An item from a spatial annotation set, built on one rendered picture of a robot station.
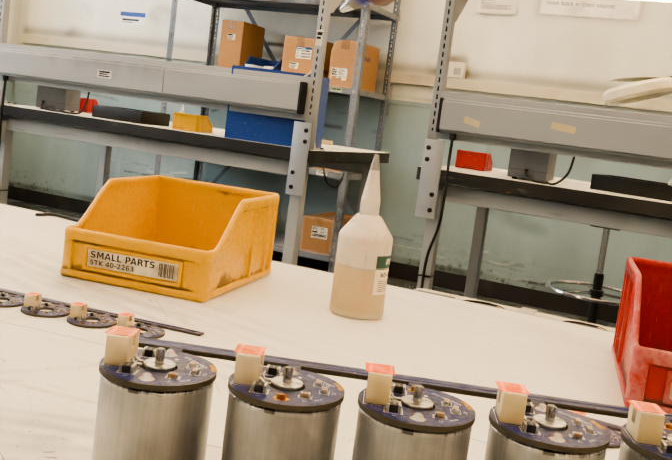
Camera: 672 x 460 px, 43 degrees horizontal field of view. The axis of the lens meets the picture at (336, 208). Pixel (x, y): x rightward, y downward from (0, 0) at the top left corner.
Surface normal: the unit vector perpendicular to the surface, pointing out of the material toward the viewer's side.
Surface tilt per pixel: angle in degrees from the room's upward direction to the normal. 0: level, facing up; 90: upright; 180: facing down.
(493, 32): 90
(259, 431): 90
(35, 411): 0
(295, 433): 90
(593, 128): 90
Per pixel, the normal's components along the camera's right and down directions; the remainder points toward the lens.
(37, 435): 0.13, -0.99
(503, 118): -0.40, 0.05
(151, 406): 0.14, 0.13
